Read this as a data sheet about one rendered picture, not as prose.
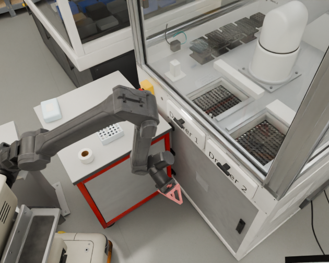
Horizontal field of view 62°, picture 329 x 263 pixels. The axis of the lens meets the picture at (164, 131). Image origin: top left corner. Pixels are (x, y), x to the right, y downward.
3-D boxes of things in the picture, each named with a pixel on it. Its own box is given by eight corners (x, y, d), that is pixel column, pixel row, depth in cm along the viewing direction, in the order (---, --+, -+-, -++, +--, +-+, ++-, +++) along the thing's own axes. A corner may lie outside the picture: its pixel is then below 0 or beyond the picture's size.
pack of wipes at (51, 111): (62, 118, 156) (60, 113, 152) (45, 123, 154) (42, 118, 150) (58, 102, 165) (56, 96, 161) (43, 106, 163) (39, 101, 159)
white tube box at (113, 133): (103, 145, 142) (101, 141, 139) (96, 135, 147) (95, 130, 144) (124, 135, 146) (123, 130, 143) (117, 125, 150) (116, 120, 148)
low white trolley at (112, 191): (106, 236, 188) (72, 182, 129) (72, 172, 221) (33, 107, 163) (174, 191, 207) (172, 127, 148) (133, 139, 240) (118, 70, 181)
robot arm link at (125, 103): (127, 71, 64) (131, 107, 60) (159, 95, 75) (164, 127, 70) (14, 136, 83) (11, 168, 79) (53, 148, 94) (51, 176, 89)
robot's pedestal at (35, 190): (29, 234, 191) (-39, 181, 132) (21, 199, 208) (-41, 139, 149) (70, 213, 199) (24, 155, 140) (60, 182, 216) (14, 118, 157)
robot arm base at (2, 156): (-1, 142, 89) (-17, 175, 81) (11, 133, 84) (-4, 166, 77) (24, 154, 94) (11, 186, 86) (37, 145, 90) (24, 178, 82)
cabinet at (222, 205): (237, 267, 171) (270, 219, 109) (150, 157, 227) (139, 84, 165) (331, 188, 202) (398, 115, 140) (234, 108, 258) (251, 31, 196)
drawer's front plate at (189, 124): (201, 150, 130) (202, 136, 122) (166, 115, 146) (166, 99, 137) (204, 148, 131) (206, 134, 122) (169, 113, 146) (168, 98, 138)
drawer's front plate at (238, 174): (249, 200, 113) (255, 188, 105) (204, 154, 129) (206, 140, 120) (252, 198, 114) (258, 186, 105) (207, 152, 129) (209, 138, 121)
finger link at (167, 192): (184, 195, 112) (171, 178, 111) (189, 199, 105) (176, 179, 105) (171, 206, 110) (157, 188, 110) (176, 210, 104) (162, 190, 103)
